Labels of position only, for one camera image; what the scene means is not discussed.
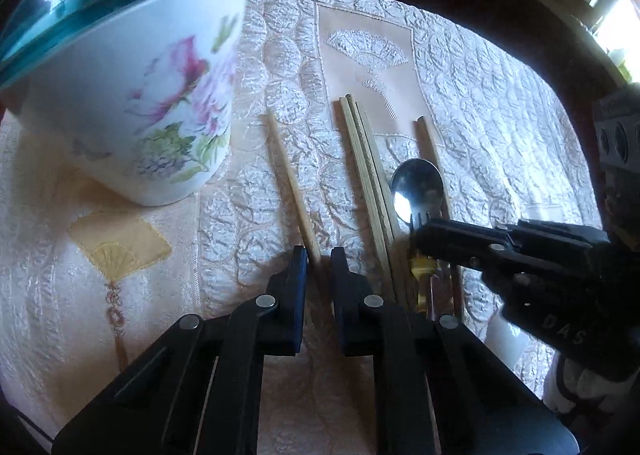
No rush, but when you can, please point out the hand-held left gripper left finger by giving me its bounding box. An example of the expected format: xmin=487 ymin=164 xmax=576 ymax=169
xmin=50 ymin=245 xmax=308 ymax=455

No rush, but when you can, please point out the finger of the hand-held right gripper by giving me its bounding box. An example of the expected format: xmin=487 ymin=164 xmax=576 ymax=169
xmin=449 ymin=242 xmax=532 ymax=287
xmin=410 ymin=217 xmax=522 ymax=257

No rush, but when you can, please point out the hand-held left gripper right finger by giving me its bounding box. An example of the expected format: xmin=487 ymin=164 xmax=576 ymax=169
xmin=331 ymin=246 xmax=580 ymax=455

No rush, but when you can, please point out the metal spoon with yellow handle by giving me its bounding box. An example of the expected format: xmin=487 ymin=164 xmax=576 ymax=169
xmin=390 ymin=158 xmax=446 ymax=318

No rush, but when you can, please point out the wooden chopstick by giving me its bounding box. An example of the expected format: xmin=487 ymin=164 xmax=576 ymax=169
xmin=265 ymin=108 xmax=324 ymax=264
xmin=346 ymin=94 xmax=407 ymax=298
xmin=354 ymin=102 xmax=417 ymax=307
xmin=414 ymin=116 xmax=464 ymax=312
xmin=338 ymin=96 xmax=398 ymax=297

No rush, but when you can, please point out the white floral cup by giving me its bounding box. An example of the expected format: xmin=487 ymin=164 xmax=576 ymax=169
xmin=0 ymin=0 xmax=257 ymax=207

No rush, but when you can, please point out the person's right hand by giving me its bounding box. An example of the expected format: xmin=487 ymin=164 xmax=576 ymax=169
xmin=542 ymin=357 xmax=632 ymax=412

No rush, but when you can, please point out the cream embroidered tablecloth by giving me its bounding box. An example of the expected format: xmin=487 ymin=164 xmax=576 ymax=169
xmin=0 ymin=0 xmax=608 ymax=455

